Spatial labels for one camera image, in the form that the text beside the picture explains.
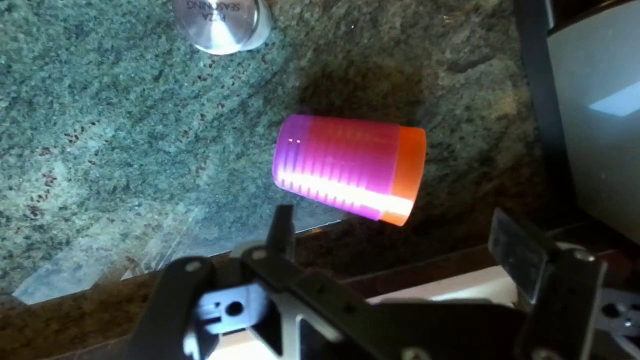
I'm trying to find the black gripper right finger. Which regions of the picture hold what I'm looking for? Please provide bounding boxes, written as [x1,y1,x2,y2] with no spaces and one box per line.
[487,205,611,360]

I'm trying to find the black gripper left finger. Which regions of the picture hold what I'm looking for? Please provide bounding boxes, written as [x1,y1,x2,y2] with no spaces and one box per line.
[240,203,377,335]

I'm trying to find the purple cup with orange base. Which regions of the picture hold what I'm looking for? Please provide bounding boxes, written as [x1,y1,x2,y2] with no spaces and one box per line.
[271,111,428,228]

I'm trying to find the silver toaster appliance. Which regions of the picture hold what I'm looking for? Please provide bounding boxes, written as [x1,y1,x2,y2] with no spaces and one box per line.
[514,0,640,246]

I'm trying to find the silver lid spice jar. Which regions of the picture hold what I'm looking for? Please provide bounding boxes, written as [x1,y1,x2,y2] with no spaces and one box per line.
[170,0,275,55]

